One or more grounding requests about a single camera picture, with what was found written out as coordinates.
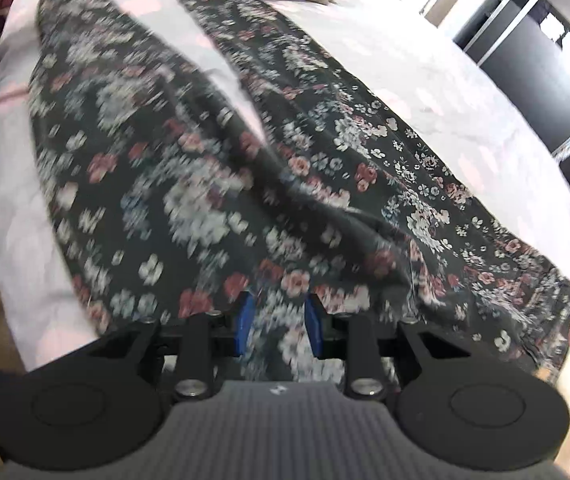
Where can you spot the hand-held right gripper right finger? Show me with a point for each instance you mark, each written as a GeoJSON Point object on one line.
{"type": "Point", "coordinates": [313, 327]}

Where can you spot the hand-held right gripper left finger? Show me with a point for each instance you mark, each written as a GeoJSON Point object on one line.
{"type": "Point", "coordinates": [244, 325]}

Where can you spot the bed with polka dot sheet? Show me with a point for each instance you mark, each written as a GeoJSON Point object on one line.
{"type": "Point", "coordinates": [415, 60]}

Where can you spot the dark wardrobe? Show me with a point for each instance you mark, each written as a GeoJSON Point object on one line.
{"type": "Point", "coordinates": [530, 45]}

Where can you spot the dark floral pants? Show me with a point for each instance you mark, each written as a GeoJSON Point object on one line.
{"type": "Point", "coordinates": [175, 170]}

